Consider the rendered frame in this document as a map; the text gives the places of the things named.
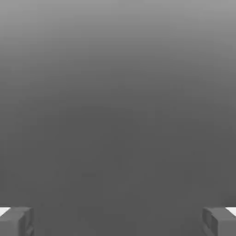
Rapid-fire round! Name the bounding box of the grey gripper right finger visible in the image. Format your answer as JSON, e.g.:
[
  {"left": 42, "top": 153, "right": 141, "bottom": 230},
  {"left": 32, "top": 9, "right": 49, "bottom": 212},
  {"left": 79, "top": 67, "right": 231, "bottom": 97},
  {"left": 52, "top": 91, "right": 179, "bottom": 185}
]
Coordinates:
[{"left": 201, "top": 206, "right": 236, "bottom": 236}]

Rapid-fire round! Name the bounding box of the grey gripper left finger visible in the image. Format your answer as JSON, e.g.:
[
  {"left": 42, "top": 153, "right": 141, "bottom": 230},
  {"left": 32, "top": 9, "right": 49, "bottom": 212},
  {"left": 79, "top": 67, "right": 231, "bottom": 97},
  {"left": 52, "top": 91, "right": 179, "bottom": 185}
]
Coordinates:
[{"left": 0, "top": 206, "right": 35, "bottom": 236}]

